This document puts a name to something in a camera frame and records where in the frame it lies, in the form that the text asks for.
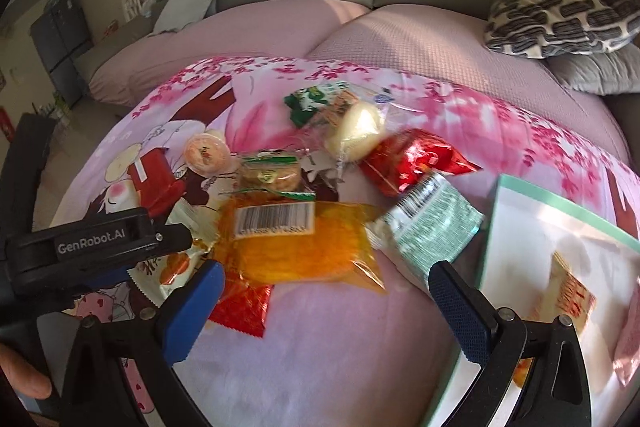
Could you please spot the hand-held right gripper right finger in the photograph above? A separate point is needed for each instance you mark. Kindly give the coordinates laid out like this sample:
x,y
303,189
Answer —
x,y
460,317

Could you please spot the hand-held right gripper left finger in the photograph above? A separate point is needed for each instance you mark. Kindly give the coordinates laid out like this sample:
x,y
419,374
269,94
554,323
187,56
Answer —
x,y
200,307

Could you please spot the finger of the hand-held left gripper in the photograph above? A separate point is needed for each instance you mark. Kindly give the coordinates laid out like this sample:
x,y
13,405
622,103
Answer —
x,y
105,281
100,244

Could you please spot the red patterned snack packet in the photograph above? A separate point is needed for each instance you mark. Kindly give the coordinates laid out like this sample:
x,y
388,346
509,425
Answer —
x,y
242,309

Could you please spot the white orange snack packet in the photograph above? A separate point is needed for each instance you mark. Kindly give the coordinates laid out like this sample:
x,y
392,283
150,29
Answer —
x,y
172,269

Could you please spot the green white snack packet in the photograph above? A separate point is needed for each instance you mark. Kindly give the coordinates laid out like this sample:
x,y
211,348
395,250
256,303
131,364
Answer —
x,y
435,217

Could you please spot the white box with teal rim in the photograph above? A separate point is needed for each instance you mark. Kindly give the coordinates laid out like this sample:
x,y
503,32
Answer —
x,y
525,227

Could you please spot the orange packet with barcode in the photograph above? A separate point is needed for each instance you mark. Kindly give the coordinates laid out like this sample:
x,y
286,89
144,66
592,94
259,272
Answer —
x,y
310,252

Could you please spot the orange jelly cup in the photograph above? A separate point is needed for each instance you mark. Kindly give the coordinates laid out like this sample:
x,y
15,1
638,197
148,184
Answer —
x,y
206,152

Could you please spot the red shiny snack packet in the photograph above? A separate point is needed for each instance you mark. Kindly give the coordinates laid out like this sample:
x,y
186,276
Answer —
x,y
410,157

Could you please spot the person's left hand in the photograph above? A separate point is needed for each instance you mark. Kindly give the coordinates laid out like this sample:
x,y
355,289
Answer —
x,y
25,372

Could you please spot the egg roll snack packet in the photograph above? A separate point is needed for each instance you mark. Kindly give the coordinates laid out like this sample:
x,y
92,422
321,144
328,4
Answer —
x,y
570,292

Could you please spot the pink printed blanket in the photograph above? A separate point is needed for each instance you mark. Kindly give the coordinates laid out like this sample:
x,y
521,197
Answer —
x,y
310,357

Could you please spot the small cake green label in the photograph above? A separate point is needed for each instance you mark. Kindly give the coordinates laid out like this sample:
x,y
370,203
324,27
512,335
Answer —
x,y
270,174

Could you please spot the dark cabinet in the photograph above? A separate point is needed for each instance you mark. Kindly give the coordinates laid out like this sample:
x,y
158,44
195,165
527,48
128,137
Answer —
x,y
60,37

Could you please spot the pale snack packet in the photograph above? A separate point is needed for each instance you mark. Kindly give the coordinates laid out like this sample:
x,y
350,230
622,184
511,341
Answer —
x,y
629,352

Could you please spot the bun in clear packet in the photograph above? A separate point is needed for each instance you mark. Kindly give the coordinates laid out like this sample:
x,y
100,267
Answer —
x,y
355,127

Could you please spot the pink sofa cover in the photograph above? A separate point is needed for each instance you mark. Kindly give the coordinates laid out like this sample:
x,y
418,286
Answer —
x,y
400,42

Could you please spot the black white patterned pillow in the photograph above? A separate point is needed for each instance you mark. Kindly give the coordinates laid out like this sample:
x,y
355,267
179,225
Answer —
x,y
560,17

